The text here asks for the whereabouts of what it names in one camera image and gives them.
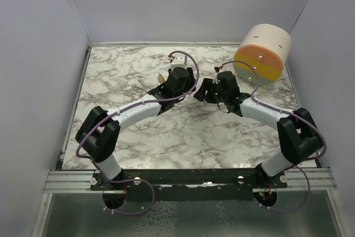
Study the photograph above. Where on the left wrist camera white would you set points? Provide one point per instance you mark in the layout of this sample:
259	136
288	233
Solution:
178	61

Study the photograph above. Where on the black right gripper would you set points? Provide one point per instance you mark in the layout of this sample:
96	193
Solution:
207	85

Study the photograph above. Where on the aluminium frame rail front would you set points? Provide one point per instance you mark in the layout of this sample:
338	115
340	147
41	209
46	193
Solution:
315	179

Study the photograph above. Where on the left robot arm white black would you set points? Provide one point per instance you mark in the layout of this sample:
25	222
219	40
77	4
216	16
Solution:
99	133

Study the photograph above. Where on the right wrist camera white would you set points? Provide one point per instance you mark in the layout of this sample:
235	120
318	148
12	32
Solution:
217	70

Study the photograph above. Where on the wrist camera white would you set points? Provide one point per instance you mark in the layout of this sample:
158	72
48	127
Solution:
178	61
217	70

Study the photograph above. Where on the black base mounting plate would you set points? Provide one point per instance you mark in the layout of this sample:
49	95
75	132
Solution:
188	184

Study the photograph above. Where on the small brass padlock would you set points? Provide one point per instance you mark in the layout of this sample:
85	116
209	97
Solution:
161	79

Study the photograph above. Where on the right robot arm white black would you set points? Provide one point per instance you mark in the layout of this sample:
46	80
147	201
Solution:
296	129

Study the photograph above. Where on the round mini drawer cabinet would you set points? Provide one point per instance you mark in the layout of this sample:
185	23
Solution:
262	55

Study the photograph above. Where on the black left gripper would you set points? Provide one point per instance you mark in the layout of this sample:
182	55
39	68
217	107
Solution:
191	79

